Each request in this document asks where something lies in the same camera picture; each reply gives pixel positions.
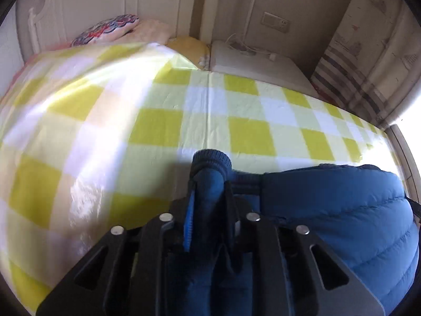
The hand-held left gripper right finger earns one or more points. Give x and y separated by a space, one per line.
230 210

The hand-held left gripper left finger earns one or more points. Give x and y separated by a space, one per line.
188 227

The blue puffer jacket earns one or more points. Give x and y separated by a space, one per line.
355 223

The yellow white checkered blanket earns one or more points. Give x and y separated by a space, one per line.
131 121

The white nightstand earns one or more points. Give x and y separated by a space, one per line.
256 72

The white charger plug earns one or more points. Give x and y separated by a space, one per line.
272 56

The yellow pillow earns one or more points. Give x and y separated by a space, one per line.
192 49

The pink fluffy pillow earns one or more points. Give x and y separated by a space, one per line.
148 31

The white slim desk lamp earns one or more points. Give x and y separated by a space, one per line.
251 10

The patterned round pillow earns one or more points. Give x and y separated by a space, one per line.
105 31

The printed curtain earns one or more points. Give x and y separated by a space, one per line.
371 49

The white wooden headboard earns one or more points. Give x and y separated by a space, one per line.
98 0

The beige wall socket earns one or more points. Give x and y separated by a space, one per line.
276 22

